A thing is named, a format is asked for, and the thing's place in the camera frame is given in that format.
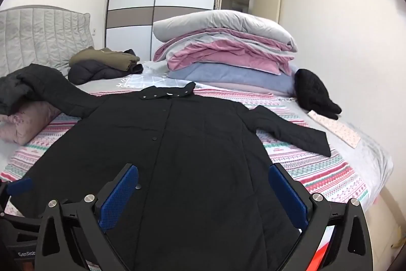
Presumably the pink velvet quilt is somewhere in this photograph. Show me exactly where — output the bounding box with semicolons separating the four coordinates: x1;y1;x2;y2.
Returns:
153;30;295;75

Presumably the pink floral pillow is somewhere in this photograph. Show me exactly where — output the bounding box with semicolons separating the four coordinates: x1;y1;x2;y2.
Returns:
0;100;62;146

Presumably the dark grey garment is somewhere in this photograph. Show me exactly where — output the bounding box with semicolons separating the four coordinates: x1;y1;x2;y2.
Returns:
0;73;36;116

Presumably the patterned knit blanket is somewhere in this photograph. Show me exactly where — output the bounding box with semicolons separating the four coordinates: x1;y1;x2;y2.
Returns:
0;87;370;217

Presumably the grey quilted headboard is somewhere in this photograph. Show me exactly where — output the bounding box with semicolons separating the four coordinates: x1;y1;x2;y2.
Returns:
0;5;91;78

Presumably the mauve quilt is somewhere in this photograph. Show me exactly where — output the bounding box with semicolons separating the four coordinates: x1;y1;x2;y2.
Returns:
193;82;294;98

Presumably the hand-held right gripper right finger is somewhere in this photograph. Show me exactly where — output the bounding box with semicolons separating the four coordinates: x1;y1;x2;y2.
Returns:
268;163;374;271

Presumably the black coat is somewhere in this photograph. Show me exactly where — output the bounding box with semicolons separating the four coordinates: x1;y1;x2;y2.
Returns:
9;63;332;271

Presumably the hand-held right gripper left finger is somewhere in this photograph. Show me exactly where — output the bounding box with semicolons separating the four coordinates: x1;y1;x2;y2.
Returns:
37;163;140;271

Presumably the pink dotted cloth strip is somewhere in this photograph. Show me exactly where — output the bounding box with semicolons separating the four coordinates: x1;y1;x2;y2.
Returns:
307;110;362;149

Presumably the red and white object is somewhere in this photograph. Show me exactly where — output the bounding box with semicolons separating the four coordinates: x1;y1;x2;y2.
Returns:
312;224;337;267

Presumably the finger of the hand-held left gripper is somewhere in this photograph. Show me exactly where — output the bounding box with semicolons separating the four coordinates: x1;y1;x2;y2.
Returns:
0;177;34;216

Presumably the olive jacket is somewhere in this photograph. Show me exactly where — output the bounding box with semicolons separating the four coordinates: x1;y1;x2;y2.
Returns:
69;47;141;72

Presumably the grey quilt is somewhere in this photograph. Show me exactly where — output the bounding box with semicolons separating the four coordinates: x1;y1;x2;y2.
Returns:
153;10;299;53

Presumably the black knitted garment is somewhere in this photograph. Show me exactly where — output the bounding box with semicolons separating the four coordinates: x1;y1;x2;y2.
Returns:
294;69;342;120

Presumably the beige door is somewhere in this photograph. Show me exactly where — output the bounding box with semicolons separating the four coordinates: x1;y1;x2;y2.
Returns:
253;0;282;26

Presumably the blue quilt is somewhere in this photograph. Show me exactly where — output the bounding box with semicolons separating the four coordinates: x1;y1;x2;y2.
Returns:
166;62;299;96

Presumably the dark puffer jacket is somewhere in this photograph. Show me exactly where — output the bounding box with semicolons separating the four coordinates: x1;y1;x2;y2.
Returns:
68;49;144;85

